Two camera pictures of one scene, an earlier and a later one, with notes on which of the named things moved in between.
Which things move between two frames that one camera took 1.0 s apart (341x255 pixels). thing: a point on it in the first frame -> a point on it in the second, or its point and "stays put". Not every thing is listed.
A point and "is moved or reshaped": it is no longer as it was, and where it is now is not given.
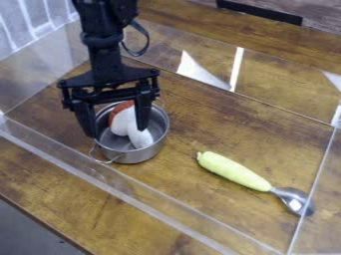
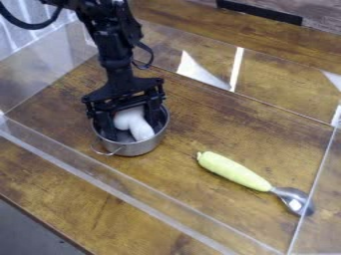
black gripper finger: (84, 112) -> (104, 125)
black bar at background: (258, 12) stays put
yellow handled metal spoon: (243, 175) stays put
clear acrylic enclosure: (244, 180) stays put
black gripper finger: (143, 98) -> (155, 113)
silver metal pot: (116, 148) is moved or reshaped
